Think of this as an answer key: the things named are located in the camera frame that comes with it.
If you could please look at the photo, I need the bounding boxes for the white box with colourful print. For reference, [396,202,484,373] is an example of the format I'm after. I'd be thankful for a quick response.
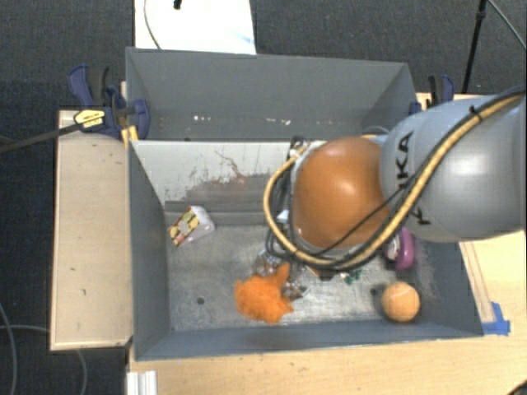
[166,205,217,249]

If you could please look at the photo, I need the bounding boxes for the purple and white plastic object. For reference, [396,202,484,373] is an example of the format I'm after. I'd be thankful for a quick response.
[382,225,415,272]

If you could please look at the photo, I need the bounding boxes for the orange tennis ball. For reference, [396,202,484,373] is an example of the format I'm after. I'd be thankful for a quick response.
[380,281,422,324]

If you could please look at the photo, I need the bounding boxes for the grey metal bin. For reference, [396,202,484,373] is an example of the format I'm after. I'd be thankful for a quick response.
[124,46,485,362]

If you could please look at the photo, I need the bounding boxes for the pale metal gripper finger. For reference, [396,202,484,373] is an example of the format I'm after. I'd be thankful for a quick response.
[282,279,310,303]
[251,249,286,278]

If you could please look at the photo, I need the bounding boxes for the pale wood flat board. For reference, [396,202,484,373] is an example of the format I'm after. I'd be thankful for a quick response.
[49,109,135,351]

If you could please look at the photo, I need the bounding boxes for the orange fluffy toy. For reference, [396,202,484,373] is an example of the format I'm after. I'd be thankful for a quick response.
[233,263,296,326]

